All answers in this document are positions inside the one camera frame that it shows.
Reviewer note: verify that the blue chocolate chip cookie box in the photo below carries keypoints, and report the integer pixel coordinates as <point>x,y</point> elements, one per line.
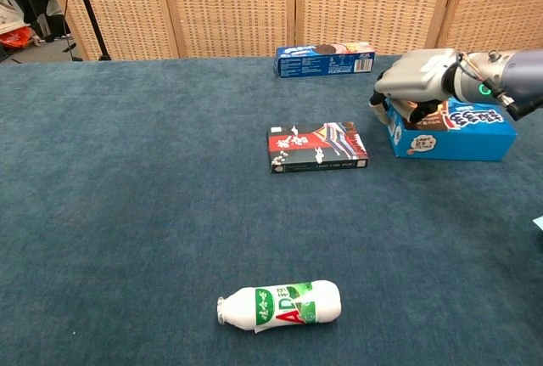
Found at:
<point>462,143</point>

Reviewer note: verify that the light blue wet wipes pack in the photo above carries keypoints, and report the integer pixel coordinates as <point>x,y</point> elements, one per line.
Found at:
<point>539,232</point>

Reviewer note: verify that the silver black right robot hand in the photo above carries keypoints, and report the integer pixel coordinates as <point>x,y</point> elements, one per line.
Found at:
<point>415,77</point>

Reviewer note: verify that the black and red flat box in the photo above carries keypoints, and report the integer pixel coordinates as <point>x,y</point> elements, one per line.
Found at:
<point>314,145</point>

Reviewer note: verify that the orange plastic bag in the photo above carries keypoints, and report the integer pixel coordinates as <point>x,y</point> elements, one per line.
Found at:
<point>17,38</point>

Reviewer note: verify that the white milk drink bottle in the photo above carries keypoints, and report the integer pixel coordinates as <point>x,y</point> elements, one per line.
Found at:
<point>288,306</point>

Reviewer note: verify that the woven wicker folding screen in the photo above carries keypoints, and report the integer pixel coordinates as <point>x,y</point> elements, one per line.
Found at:
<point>229,5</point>

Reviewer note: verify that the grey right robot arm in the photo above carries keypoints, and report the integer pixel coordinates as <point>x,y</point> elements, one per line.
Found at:
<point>522,75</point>

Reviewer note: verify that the dark blue table mat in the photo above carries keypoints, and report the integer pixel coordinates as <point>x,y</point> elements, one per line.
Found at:
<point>127,196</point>

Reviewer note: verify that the long blue sandwich cookie box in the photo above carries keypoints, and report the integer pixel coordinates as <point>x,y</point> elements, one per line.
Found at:
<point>322,64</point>

